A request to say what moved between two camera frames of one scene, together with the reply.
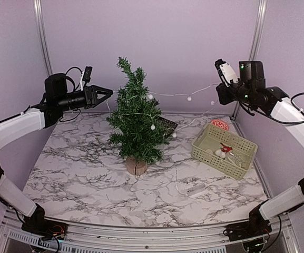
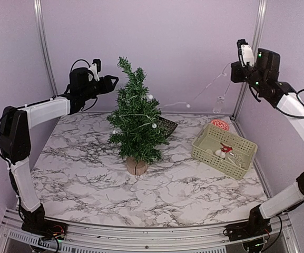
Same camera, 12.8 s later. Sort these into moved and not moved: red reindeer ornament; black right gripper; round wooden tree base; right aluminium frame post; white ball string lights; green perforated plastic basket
Moved: black right gripper; white ball string lights
Not moved: round wooden tree base; right aluminium frame post; green perforated plastic basket; red reindeer ornament
